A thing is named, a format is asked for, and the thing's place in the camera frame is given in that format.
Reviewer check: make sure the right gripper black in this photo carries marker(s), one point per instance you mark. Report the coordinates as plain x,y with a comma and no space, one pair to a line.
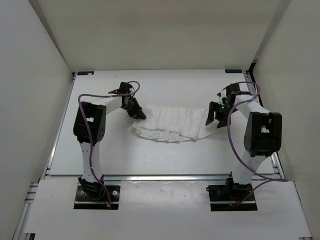
214,107

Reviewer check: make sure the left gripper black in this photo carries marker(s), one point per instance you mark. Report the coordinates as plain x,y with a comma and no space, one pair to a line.
137,113

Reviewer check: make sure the white pleated skirt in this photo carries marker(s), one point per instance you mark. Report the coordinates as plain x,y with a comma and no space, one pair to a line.
173,124

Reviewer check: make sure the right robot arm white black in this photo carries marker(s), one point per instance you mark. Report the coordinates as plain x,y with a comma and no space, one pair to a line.
262,136

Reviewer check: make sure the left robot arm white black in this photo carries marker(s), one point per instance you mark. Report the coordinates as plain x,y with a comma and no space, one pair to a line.
90,128

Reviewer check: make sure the right blue corner label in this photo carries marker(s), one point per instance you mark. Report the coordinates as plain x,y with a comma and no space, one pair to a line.
233,71

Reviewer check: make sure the blue corner label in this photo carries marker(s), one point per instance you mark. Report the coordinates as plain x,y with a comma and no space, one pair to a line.
85,73
233,71

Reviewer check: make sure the left blue corner label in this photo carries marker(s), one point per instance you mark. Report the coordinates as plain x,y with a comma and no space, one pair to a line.
85,73

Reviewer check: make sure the white front cover board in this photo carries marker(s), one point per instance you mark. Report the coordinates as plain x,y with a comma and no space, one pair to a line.
177,210

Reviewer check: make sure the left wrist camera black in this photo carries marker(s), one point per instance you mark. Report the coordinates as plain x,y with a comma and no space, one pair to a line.
125,88

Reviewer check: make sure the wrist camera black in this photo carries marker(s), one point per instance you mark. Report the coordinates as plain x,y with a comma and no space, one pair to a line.
233,89
125,88

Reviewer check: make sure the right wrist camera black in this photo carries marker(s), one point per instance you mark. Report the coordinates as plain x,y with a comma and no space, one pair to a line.
233,89

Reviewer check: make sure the front aluminium rail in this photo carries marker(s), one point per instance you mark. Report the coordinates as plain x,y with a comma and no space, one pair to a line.
181,177

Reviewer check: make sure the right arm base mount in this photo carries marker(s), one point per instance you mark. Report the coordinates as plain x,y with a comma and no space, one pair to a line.
231,197

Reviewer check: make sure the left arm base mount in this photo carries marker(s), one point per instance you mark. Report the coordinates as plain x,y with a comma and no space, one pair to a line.
100,201

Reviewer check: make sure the left aluminium frame rail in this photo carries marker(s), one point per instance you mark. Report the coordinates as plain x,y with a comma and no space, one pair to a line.
19,232

